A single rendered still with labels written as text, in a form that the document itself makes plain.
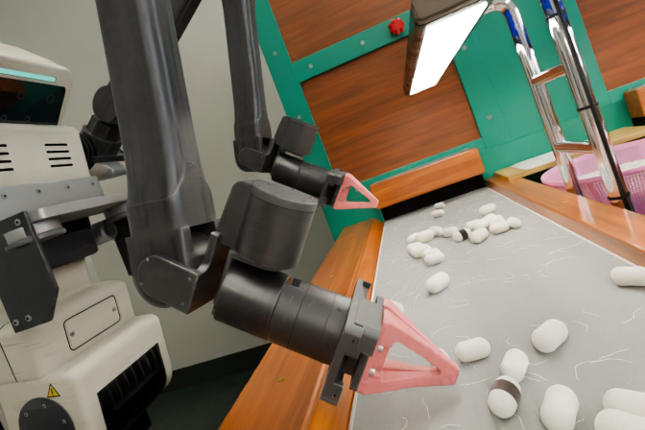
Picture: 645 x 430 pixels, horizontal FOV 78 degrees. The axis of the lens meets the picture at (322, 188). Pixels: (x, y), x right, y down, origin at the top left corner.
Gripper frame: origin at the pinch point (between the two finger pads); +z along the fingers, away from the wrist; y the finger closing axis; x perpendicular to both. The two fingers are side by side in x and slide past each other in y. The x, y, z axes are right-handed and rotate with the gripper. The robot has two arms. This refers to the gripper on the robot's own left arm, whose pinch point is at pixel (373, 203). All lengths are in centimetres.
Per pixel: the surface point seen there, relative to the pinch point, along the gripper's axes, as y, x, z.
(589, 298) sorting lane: -32.2, -3.7, 23.0
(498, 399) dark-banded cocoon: -46.1, 2.7, 13.3
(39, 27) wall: 136, -7, -221
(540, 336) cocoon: -39.7, -0.6, 17.0
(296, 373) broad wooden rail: -36.7, 13.6, -0.9
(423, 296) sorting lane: -19.9, 6.5, 10.9
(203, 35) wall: 136, -32, -119
